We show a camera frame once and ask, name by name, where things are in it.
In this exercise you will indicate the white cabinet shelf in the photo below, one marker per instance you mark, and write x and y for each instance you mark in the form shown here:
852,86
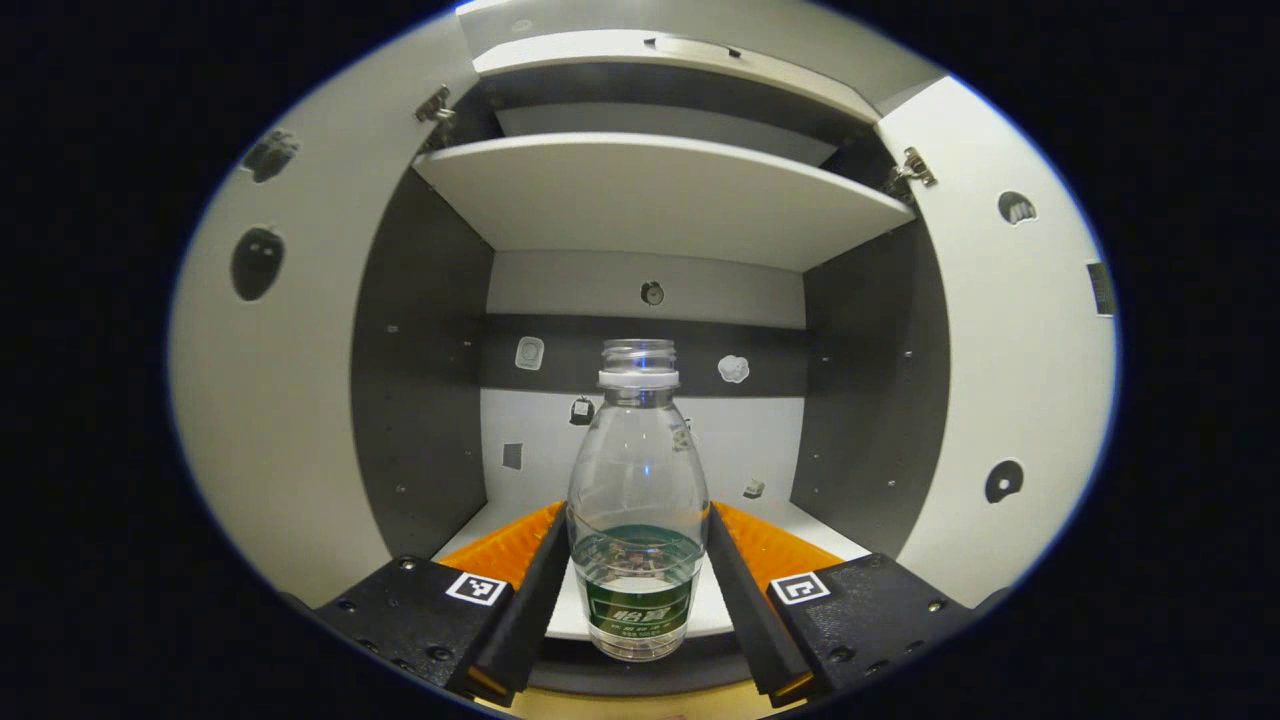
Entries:
660,195

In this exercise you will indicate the white drawer front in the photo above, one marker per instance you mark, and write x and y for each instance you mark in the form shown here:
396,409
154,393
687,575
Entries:
600,55

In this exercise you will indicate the clear plastic bottle green label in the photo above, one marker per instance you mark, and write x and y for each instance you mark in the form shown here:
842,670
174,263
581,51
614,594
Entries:
638,480

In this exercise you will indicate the white grey cabinet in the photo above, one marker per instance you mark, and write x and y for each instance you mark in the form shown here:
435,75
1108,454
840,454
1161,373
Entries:
420,400

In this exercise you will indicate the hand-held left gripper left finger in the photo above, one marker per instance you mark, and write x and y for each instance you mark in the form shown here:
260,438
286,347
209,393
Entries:
520,610

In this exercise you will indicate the metal door hinge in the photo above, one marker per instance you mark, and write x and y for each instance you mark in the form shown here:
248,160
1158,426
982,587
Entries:
912,170
436,105

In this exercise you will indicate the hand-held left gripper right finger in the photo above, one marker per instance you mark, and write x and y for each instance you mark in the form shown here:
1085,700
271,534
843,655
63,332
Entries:
755,620

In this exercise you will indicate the white door black cat sticker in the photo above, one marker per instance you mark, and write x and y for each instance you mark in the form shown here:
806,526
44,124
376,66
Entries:
1020,380

